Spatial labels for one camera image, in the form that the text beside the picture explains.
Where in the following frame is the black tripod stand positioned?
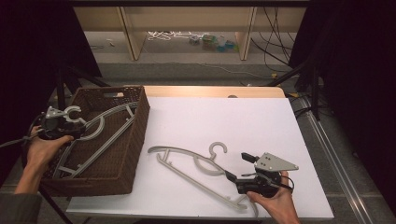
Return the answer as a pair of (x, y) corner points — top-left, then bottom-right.
(55, 65), (112, 124)

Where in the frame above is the white cord bundle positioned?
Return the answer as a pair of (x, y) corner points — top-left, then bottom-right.
(147, 30), (204, 42)

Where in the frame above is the person's right hand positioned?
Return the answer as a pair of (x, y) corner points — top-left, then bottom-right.
(246, 170), (301, 222)

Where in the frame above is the black cables bundle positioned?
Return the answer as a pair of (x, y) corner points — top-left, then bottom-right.
(249, 6), (297, 75)

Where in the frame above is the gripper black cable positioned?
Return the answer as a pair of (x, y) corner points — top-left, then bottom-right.
(0, 113), (45, 149)
(278, 175), (295, 191)

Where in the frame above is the thin white floor cable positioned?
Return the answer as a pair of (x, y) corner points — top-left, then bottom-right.
(167, 60), (273, 80)

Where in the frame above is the pile of colourful small things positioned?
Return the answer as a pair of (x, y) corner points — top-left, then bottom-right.
(188, 33), (240, 53)

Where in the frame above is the wooden shelf unit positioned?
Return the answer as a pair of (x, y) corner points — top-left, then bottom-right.
(72, 6), (308, 62)

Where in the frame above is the brown wicker basket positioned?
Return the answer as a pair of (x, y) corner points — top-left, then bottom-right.
(24, 85), (151, 198)

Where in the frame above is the metal floor rail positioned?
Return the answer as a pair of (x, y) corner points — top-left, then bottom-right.
(297, 95), (376, 224)

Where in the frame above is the person's left hand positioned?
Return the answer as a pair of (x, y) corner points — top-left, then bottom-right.
(25, 125), (76, 172)

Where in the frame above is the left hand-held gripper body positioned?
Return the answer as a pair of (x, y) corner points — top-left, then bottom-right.
(37, 105), (76, 141)

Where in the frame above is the white board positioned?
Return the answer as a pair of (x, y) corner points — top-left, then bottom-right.
(65, 96), (335, 221)

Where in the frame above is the wooden table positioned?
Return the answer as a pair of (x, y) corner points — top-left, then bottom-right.
(143, 85), (287, 99)

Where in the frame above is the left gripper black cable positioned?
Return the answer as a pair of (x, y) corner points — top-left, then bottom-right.
(0, 113), (45, 149)

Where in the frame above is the black metal stand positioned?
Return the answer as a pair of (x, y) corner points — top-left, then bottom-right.
(266, 57), (322, 121)

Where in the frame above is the grey plastic clothes hanger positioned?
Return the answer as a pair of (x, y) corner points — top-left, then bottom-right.
(51, 102), (140, 179)
(147, 141), (260, 218)

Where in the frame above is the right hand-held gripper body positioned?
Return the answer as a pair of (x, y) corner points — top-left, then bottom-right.
(234, 151), (300, 199)

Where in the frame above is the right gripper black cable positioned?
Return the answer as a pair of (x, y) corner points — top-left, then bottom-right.
(278, 175), (295, 191)

